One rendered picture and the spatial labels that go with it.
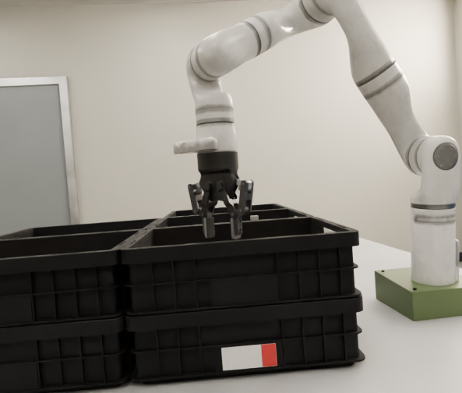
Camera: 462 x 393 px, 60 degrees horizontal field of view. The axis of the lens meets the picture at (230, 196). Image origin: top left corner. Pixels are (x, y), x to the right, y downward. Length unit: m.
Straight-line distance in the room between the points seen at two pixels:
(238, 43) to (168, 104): 3.31
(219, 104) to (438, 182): 0.51
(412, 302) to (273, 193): 3.19
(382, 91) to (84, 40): 3.62
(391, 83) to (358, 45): 0.10
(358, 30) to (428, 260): 0.52
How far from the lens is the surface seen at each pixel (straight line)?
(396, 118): 0.98
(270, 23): 0.83
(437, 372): 0.78
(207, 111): 0.72
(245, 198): 0.70
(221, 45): 0.73
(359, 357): 0.77
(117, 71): 4.16
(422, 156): 0.97
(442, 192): 0.98
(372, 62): 0.93
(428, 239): 0.99
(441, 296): 1.00
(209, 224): 0.76
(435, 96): 4.84
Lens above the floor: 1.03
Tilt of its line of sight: 2 degrees down
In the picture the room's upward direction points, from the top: 4 degrees counter-clockwise
